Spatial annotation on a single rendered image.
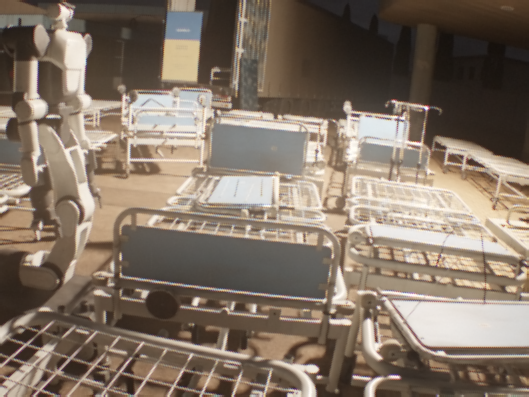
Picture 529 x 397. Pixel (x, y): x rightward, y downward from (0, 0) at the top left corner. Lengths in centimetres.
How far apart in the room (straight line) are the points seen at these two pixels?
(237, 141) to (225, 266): 200
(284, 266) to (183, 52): 1149
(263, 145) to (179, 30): 968
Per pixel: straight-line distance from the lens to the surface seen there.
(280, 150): 338
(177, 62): 1278
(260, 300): 150
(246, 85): 1140
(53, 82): 191
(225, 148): 341
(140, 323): 233
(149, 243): 151
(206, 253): 147
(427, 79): 1274
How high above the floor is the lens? 121
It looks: 16 degrees down
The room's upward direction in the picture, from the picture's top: 5 degrees clockwise
